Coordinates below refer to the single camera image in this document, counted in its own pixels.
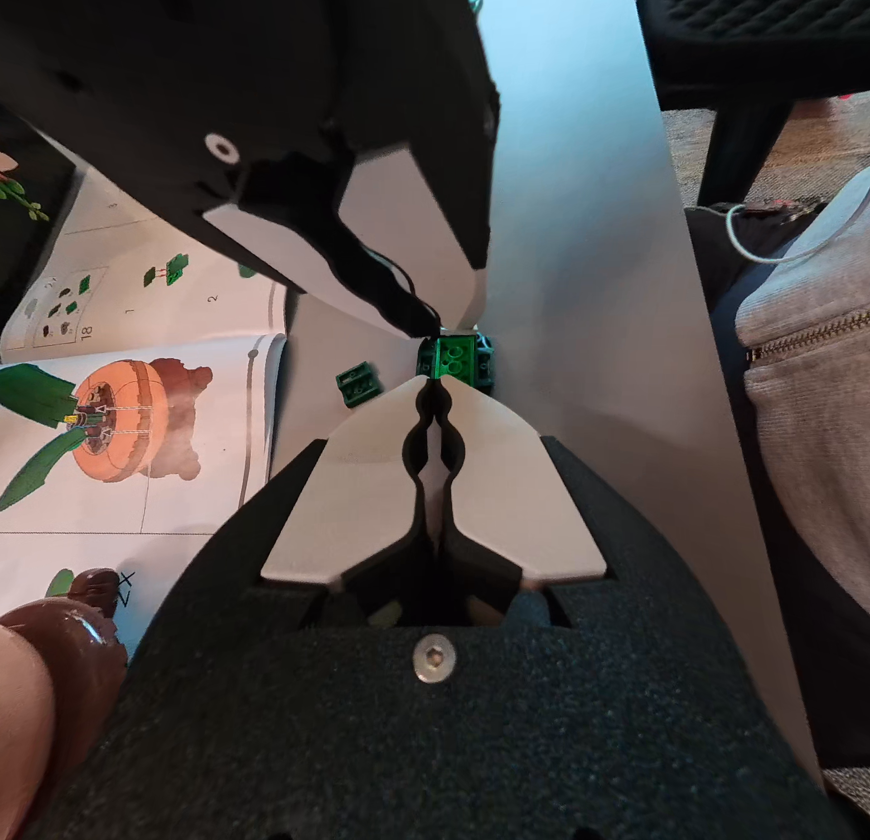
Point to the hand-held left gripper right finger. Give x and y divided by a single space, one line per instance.
516 507

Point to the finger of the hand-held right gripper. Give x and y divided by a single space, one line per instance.
421 241
299 262

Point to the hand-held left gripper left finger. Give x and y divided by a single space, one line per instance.
346 507

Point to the bright green brick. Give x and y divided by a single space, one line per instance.
454 358

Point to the green oval leaf plate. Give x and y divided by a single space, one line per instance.
486 367

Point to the white desk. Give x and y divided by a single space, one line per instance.
578 207

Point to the dark green brick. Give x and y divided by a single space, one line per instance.
359 384

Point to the instruction booklet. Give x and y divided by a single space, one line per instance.
170 513

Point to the black product box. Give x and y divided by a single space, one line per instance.
27 255

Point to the dark pants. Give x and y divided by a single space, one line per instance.
781 581

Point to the peach brick flower pot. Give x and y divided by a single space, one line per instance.
61 683

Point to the black chair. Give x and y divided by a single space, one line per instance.
747 31

